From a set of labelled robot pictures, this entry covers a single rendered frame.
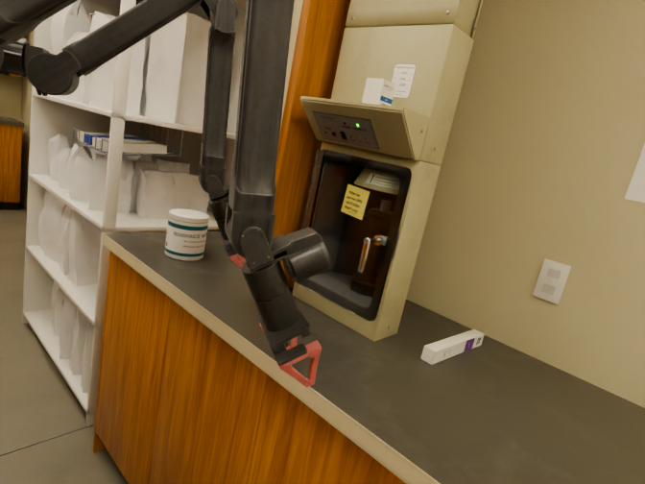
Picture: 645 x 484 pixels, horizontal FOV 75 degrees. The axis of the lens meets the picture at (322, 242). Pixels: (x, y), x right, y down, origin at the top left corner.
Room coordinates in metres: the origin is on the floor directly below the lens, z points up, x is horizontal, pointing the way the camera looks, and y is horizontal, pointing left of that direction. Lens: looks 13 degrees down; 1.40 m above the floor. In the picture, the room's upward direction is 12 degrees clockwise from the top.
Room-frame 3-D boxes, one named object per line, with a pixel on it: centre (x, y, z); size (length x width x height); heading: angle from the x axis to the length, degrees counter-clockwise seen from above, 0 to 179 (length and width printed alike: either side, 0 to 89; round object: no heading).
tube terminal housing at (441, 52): (1.21, -0.14, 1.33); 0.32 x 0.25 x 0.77; 50
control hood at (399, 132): (1.07, -0.03, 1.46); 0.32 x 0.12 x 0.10; 50
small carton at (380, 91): (1.04, -0.06, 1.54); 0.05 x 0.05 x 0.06; 50
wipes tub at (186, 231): (1.38, 0.46, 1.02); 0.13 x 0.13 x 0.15
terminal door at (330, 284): (1.10, -0.06, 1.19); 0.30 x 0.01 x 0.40; 49
